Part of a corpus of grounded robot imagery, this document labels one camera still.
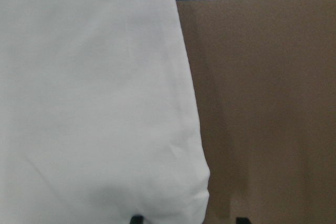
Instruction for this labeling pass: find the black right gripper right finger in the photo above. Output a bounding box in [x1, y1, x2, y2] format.
[236, 217, 249, 224]

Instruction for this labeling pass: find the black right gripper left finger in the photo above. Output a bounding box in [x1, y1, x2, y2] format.
[130, 215, 144, 224]

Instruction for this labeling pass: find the white long-sleeve printed shirt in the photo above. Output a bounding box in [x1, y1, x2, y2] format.
[1, 0, 209, 223]

